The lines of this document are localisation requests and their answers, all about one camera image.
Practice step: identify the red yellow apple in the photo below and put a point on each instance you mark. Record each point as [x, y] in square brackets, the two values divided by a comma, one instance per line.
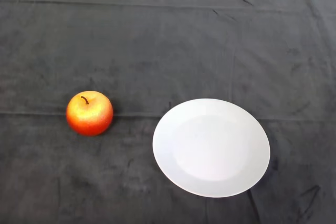
[89, 119]

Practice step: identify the white round plate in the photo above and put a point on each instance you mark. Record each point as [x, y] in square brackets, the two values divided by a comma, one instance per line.
[210, 150]

